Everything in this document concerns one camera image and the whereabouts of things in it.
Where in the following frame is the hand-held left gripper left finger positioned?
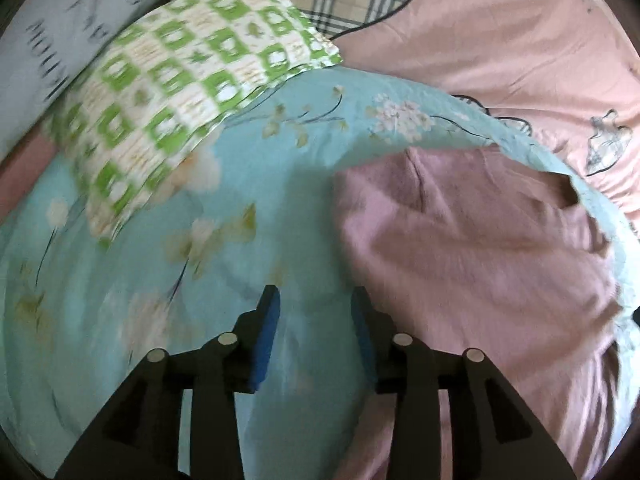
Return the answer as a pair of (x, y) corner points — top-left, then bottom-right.
(54, 284), (281, 480)

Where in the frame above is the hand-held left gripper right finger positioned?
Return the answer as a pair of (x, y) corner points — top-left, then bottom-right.
(350, 287), (582, 480)

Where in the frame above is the pink knitted sweater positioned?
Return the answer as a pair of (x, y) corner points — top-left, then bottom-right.
(332, 145), (623, 480)

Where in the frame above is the teal floral blanket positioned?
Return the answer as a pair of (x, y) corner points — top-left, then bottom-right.
(0, 66), (640, 480)

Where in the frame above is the green checkered pillow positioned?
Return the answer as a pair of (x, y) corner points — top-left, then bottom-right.
(42, 0), (343, 248)

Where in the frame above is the pink bed sheet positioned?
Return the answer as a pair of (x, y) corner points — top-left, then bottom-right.
(0, 132), (57, 216)

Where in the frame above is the pink duvet with plaid hearts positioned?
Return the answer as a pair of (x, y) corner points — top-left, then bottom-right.
(190, 0), (640, 233)

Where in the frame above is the grey printed pillow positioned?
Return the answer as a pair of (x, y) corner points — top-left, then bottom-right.
(0, 0), (193, 158)

